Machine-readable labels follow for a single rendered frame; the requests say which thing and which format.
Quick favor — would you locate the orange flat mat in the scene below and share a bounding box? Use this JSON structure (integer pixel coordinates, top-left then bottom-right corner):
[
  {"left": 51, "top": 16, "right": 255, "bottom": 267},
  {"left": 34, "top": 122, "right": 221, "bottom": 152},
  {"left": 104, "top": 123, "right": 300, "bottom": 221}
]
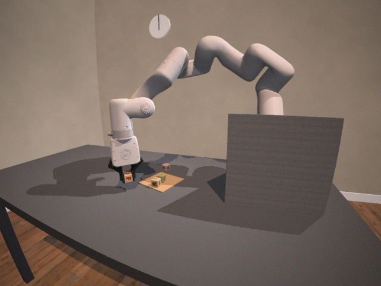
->
[{"left": 139, "top": 173, "right": 185, "bottom": 192}]

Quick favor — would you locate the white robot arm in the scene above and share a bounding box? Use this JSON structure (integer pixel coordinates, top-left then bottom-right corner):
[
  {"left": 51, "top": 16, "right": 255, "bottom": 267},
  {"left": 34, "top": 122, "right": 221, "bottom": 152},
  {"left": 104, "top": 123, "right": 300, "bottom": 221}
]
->
[{"left": 108, "top": 36, "right": 295, "bottom": 138}]

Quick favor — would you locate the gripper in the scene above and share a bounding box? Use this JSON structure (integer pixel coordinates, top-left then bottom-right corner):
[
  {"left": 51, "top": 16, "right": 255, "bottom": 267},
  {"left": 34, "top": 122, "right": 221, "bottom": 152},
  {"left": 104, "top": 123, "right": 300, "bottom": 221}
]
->
[{"left": 108, "top": 136, "right": 143, "bottom": 183}]

